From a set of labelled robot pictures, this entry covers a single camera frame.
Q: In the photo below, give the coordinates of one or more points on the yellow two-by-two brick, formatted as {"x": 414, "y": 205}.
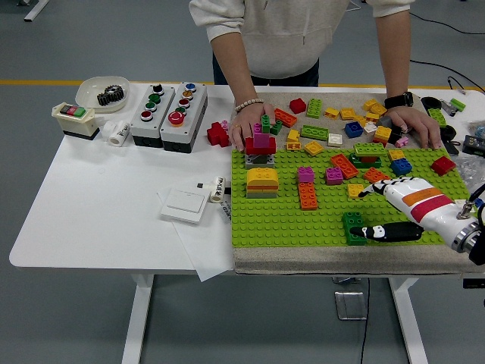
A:
{"x": 382, "y": 132}

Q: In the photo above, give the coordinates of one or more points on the person's right hand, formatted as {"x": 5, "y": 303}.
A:
{"x": 250, "y": 121}

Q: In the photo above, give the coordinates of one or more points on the grey rounded brick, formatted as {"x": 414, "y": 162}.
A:
{"x": 385, "y": 122}

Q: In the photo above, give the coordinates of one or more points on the person's left forearm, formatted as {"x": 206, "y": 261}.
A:
{"x": 396, "y": 57}

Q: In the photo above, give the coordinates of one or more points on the black metal gear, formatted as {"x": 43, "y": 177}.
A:
{"x": 110, "y": 96}

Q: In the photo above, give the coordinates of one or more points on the grey emergency-stop control box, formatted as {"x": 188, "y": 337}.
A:
{"x": 178, "y": 134}

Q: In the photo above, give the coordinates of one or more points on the lime two-by-four brick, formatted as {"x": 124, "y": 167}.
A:
{"x": 314, "y": 107}
{"x": 369, "y": 149}

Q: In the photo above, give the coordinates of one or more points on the small green brick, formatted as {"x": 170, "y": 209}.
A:
{"x": 276, "y": 127}

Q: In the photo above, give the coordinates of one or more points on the dark green arch brick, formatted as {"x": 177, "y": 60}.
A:
{"x": 356, "y": 162}

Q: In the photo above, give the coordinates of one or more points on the white printed label strip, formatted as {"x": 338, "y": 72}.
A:
{"x": 224, "y": 211}

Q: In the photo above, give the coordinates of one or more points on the white table leg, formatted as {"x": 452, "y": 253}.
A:
{"x": 138, "y": 322}
{"x": 409, "y": 322}

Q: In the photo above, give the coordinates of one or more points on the small white brick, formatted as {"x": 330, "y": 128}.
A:
{"x": 371, "y": 126}

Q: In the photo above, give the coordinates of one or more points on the labelled white pipe fitting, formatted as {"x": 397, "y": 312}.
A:
{"x": 218, "y": 187}

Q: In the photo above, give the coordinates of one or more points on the clear plastic bag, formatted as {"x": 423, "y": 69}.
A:
{"x": 470, "y": 167}

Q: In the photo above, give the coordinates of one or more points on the white plastic bowl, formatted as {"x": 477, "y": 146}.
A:
{"x": 89, "y": 91}

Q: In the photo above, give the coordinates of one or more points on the blue two-by-two brick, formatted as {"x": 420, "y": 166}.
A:
{"x": 401, "y": 167}
{"x": 354, "y": 129}

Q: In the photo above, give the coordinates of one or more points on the person's left hand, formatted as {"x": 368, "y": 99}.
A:
{"x": 413, "y": 121}

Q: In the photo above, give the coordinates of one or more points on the green studded baseplate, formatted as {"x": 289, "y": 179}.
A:
{"x": 265, "y": 227}

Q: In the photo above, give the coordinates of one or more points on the small yellow brick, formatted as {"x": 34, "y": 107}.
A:
{"x": 370, "y": 104}
{"x": 361, "y": 120}
{"x": 380, "y": 109}
{"x": 372, "y": 117}
{"x": 331, "y": 113}

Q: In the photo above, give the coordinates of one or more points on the small grey device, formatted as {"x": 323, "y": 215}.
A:
{"x": 449, "y": 107}

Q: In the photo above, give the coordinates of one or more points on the black brick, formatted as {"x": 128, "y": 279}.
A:
{"x": 395, "y": 135}

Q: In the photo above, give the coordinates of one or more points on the white background table foot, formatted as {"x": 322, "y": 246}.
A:
{"x": 36, "y": 9}

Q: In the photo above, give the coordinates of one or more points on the tall green narrow brick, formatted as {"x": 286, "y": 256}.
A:
{"x": 266, "y": 123}

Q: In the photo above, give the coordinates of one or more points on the pink two-by-two brick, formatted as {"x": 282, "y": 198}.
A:
{"x": 305, "y": 175}

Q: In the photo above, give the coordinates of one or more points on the yellow two-by-two plate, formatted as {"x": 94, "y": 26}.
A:
{"x": 313, "y": 148}
{"x": 354, "y": 191}
{"x": 347, "y": 113}
{"x": 396, "y": 154}

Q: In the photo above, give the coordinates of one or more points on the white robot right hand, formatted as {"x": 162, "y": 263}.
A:
{"x": 424, "y": 201}

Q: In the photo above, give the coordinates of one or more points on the grey base brick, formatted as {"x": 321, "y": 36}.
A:
{"x": 250, "y": 163}

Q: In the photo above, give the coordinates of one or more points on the person's right forearm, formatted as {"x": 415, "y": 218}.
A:
{"x": 235, "y": 68}

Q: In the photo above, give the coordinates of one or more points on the plastic bag with blue parts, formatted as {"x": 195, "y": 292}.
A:
{"x": 478, "y": 129}

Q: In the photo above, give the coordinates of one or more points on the cream red-green switch box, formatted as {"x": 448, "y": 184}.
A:
{"x": 76, "y": 121}

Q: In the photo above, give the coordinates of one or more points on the grey-brown cushion mat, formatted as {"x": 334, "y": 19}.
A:
{"x": 284, "y": 261}

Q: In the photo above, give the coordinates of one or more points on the red brick under yellow brick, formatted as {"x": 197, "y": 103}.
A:
{"x": 378, "y": 142}

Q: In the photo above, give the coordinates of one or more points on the grey-olive brick layer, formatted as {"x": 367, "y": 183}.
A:
{"x": 261, "y": 195}

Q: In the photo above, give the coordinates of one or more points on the red sloped two-by-two brick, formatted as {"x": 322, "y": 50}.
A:
{"x": 443, "y": 165}

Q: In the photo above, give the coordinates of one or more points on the grey four-button control box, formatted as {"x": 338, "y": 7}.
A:
{"x": 146, "y": 129}

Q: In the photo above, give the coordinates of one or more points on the black table height controller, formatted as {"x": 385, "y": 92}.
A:
{"x": 473, "y": 283}

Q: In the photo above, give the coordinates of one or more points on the yellow sloped brick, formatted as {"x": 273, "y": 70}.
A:
{"x": 293, "y": 134}

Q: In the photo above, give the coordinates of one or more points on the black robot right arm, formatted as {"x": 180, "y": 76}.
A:
{"x": 466, "y": 237}

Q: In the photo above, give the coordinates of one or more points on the small blue brick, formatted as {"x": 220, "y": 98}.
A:
{"x": 478, "y": 203}

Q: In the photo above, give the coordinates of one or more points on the metal floor socket box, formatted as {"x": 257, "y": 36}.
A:
{"x": 350, "y": 305}

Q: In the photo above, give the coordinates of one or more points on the black button device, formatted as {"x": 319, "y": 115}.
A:
{"x": 473, "y": 143}

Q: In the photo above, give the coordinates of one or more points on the small lime brick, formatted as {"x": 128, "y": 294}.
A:
{"x": 457, "y": 104}

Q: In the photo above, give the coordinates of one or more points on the tall pink brick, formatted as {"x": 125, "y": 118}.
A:
{"x": 260, "y": 140}

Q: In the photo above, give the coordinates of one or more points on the lime two-by-four plate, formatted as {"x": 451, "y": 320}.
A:
{"x": 314, "y": 132}

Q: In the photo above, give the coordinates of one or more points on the yellow domed brick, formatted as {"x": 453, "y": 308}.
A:
{"x": 261, "y": 175}

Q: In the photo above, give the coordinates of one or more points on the small red-brown brick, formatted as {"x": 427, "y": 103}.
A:
{"x": 369, "y": 159}

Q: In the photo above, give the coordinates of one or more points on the yellow printed brick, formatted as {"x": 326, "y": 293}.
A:
{"x": 294, "y": 145}

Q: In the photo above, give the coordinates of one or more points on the white paper sheet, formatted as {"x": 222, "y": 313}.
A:
{"x": 204, "y": 250}

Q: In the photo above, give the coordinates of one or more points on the dark green two-by-four brick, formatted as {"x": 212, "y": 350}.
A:
{"x": 352, "y": 223}

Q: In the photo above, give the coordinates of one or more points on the small pink brick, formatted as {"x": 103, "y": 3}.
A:
{"x": 225, "y": 124}
{"x": 402, "y": 142}

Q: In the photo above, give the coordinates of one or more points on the red cross-shaped brick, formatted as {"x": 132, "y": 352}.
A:
{"x": 216, "y": 134}

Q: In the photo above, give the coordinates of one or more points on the black wrist watch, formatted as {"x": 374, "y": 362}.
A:
{"x": 398, "y": 100}

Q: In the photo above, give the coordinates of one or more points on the magenta two-by-two brick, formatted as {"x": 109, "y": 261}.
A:
{"x": 334, "y": 176}

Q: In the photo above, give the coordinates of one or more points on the orange two-by-four brick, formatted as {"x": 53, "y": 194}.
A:
{"x": 375, "y": 175}
{"x": 344, "y": 166}
{"x": 286, "y": 117}
{"x": 307, "y": 196}

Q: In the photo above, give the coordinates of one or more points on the person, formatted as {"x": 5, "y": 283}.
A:
{"x": 288, "y": 38}

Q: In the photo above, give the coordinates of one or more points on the red arch brick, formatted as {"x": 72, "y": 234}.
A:
{"x": 271, "y": 146}

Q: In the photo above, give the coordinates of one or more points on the white wall switch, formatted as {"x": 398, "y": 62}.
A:
{"x": 185, "y": 204}

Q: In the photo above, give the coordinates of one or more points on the thin orange brick layer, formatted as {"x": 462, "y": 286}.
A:
{"x": 261, "y": 187}

